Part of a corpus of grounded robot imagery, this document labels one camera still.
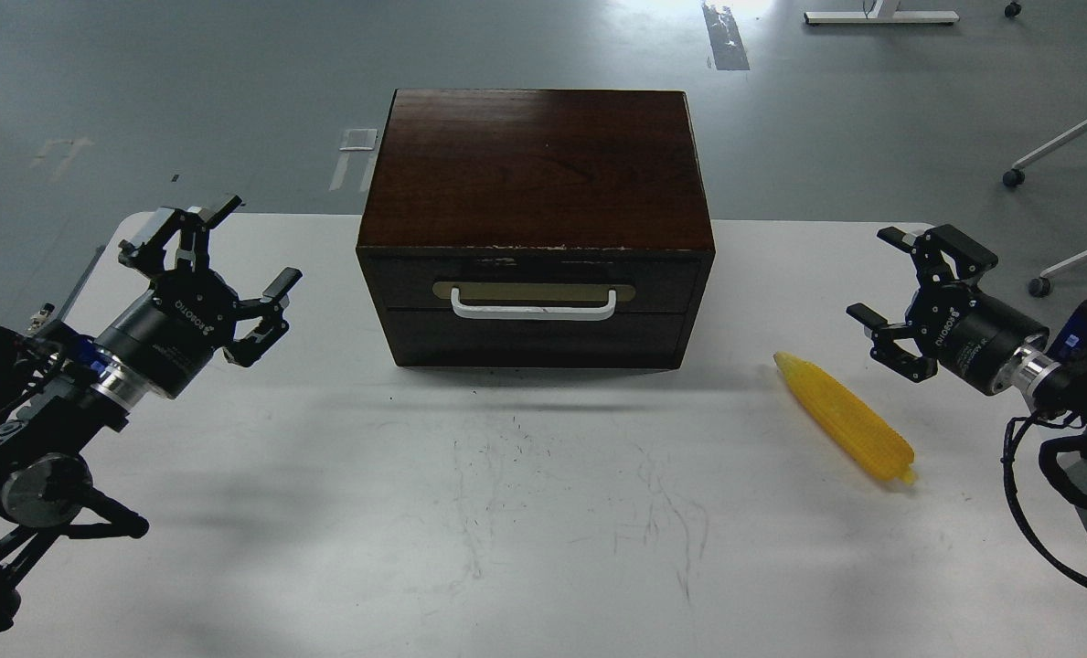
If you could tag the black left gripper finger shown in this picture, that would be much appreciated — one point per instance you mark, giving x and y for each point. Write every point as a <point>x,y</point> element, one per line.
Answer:
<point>147,251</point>
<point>268,310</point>

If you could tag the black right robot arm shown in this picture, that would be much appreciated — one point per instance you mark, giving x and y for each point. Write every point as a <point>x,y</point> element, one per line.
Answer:
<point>1057,386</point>

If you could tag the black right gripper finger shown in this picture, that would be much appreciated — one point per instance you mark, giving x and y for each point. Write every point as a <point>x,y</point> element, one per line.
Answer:
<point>885,348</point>
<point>942,256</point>

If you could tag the white desk foot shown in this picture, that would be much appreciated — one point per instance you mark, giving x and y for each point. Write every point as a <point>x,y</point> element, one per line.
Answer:
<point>880,13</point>

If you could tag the yellow plastic corn cob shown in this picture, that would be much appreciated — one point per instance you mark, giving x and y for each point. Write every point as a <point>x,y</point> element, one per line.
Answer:
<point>859,431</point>

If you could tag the dark wooden drawer cabinet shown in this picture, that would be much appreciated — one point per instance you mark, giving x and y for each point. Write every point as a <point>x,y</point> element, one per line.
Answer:
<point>565,174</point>

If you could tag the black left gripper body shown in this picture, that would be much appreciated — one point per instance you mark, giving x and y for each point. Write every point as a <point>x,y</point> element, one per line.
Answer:
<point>173,330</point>

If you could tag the wooden drawer with white handle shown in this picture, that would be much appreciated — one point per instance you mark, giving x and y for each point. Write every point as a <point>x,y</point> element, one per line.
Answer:
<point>641,286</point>

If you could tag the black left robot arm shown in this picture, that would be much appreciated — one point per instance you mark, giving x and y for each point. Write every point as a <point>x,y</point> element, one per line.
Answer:
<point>59,388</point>

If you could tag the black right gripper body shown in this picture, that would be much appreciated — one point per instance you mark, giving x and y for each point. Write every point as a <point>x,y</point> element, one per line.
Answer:
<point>974,335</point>

